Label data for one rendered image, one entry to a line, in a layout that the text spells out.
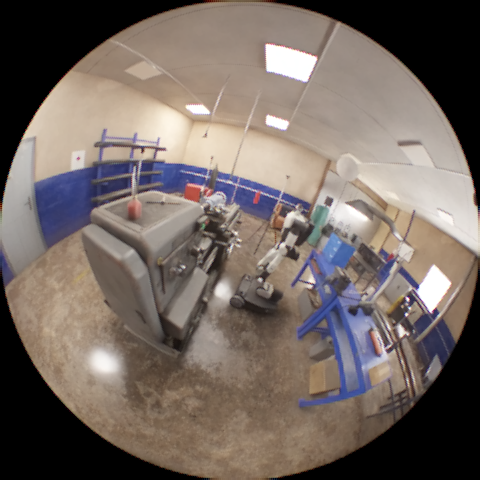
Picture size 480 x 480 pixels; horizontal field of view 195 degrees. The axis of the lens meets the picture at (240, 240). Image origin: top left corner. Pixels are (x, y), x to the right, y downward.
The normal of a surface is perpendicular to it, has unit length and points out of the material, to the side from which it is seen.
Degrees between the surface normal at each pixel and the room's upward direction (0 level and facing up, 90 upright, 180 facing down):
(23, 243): 90
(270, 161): 90
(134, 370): 0
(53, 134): 90
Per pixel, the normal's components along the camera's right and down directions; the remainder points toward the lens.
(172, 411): 0.29, -0.84
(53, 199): 0.95, 0.33
